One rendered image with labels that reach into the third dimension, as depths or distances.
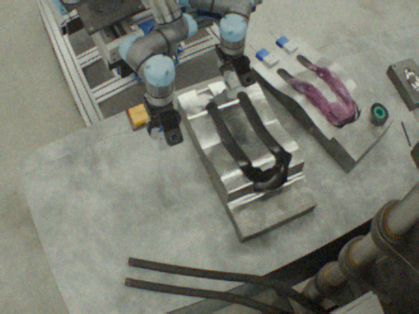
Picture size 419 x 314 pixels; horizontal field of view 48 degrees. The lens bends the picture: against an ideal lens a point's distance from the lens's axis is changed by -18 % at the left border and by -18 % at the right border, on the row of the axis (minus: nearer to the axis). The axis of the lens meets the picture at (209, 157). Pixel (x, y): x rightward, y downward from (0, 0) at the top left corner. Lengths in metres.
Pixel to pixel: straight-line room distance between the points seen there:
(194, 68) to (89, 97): 0.53
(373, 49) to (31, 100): 1.86
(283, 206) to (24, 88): 1.81
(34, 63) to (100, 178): 1.48
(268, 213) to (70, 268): 0.66
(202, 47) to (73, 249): 1.39
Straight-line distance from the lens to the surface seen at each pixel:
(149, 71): 1.38
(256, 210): 1.70
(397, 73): 2.11
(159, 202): 1.76
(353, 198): 1.85
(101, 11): 1.85
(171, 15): 1.46
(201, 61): 2.72
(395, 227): 1.00
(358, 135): 1.83
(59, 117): 2.88
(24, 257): 2.64
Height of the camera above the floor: 2.45
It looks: 65 degrees down
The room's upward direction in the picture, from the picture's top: 6 degrees clockwise
